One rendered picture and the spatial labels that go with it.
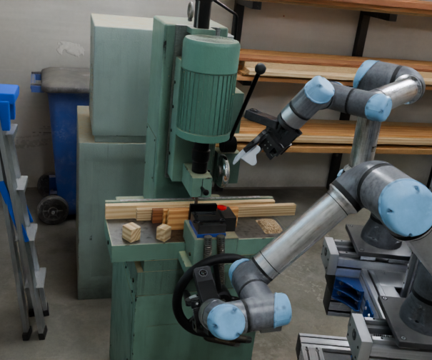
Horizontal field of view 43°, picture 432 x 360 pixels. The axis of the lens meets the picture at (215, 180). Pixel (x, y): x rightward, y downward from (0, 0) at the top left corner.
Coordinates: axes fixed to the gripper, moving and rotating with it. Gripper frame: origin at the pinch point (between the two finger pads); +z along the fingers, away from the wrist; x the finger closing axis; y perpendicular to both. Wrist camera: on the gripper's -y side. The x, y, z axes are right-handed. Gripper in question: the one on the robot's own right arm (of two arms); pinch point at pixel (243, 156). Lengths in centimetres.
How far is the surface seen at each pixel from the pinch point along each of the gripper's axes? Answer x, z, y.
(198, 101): -7.8, -4.7, -20.4
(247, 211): 14.0, 22.1, 11.5
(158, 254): -22.3, 33.2, 6.9
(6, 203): -11, 99, -56
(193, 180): -5.4, 17.3, -5.5
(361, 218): 245, 109, 48
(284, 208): 24.8, 16.3, 18.5
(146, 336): -24, 59, 24
